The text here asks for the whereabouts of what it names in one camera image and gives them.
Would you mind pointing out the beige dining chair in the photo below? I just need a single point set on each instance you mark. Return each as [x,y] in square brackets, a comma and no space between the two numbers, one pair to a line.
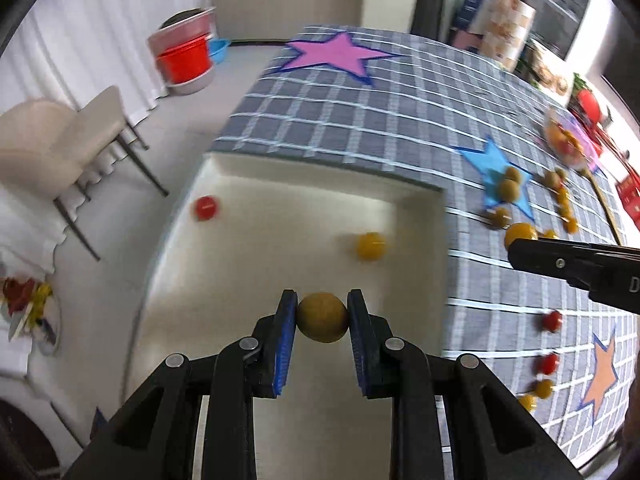
[46,146]

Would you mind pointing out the checked paper roll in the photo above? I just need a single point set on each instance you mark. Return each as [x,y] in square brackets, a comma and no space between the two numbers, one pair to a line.
[508,27]

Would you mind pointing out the long wooden back scratcher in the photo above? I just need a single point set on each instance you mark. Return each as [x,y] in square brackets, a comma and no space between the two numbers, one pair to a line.
[587,174]

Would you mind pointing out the longan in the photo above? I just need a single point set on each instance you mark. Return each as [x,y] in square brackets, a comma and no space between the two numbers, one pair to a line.
[322,317]

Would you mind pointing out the red tomato in tray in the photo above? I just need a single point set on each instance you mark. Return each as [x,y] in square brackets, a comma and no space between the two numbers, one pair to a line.
[205,208]

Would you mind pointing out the clear glass fruit bowl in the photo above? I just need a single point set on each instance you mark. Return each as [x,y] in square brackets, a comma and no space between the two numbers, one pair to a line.
[567,139]

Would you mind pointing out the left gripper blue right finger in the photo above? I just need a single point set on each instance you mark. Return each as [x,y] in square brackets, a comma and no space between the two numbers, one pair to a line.
[491,436]

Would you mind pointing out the red plastic stool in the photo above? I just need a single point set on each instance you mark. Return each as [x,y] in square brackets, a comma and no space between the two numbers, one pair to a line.
[584,105]

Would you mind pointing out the red plastic basin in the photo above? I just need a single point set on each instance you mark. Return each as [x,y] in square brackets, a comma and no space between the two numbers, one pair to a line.
[186,61]

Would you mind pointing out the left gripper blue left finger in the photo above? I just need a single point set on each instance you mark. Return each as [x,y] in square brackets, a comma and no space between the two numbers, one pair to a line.
[153,434]

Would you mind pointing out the white shallow tray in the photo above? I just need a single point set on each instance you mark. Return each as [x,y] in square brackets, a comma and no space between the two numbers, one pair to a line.
[290,225]

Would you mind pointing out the yellow tomato in tray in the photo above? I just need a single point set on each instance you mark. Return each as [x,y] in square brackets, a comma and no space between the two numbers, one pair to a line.
[371,246]

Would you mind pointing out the grey checked star tablecloth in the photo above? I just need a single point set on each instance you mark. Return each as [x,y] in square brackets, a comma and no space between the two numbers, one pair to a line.
[422,105]

